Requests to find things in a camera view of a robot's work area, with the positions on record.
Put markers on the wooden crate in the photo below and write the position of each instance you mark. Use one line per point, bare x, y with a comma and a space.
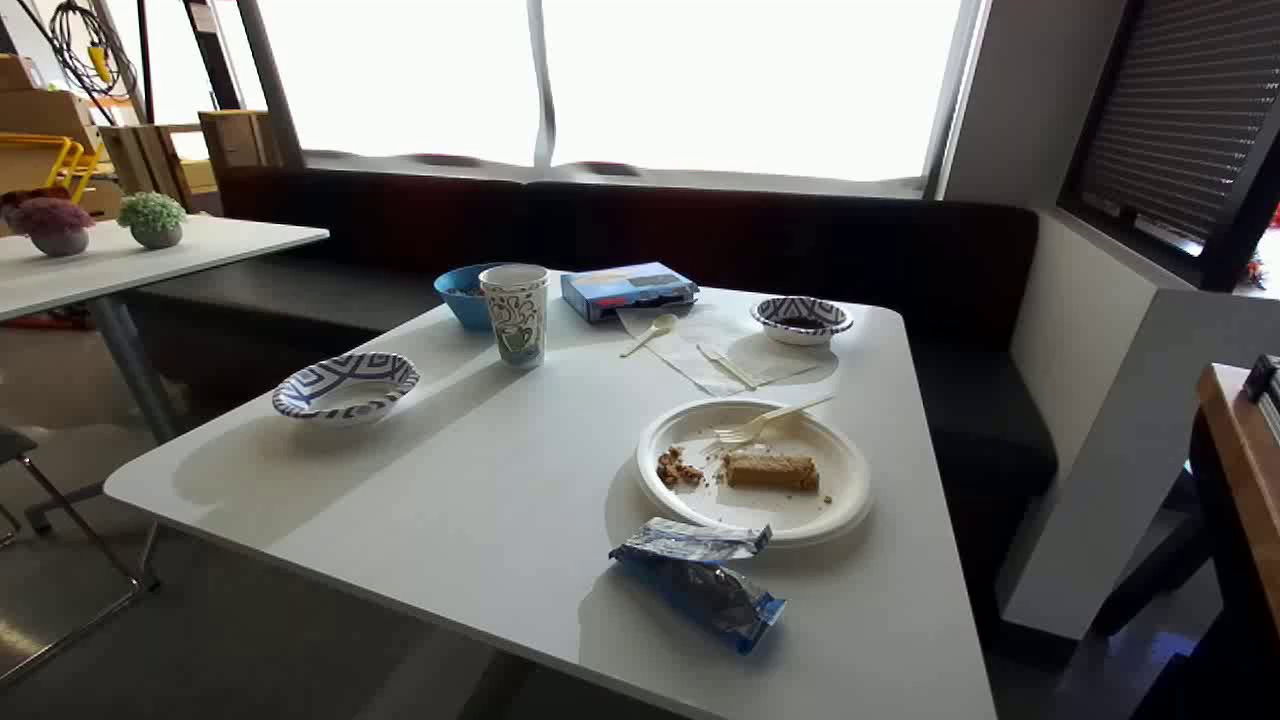
146, 161
239, 146

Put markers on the white paper napkin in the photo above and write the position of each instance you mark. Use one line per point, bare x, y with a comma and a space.
780, 361

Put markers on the printed paper cup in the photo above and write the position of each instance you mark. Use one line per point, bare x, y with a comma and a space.
518, 318

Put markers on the white side table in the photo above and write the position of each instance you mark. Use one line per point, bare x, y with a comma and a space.
160, 261

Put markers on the cream plastic spoon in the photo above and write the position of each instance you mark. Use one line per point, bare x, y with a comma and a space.
644, 339

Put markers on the black bench seat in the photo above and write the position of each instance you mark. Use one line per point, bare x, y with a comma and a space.
747, 243

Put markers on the empty blue patterned paper bowl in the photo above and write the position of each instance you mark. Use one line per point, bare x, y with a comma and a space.
347, 386

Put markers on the blue snack wrapper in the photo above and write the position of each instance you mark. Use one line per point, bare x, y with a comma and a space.
707, 593

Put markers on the dark framed window blind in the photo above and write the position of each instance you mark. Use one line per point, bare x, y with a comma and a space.
1186, 106

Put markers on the patterned paper bowl dark contents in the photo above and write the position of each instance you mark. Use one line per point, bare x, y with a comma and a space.
802, 321

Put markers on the purple flower pot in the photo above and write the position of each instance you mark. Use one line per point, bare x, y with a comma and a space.
58, 225

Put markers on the wooden desk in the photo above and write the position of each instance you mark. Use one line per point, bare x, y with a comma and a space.
1247, 464

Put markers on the brown granola bar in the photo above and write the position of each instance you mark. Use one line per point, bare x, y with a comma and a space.
771, 475

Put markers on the cream plastic knife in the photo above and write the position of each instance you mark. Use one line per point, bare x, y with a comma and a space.
725, 367

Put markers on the blue box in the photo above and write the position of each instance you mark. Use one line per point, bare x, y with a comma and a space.
625, 291

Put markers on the white paper plate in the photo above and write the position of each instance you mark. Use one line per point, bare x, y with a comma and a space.
763, 512

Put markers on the green ball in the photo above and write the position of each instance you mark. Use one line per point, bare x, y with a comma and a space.
152, 221

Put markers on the brown crumbled bar piece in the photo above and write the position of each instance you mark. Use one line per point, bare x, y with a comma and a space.
676, 470

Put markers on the black device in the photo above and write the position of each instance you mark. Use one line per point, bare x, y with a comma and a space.
1263, 378

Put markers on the yellow cart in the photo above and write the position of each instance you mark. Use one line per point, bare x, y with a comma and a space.
53, 161

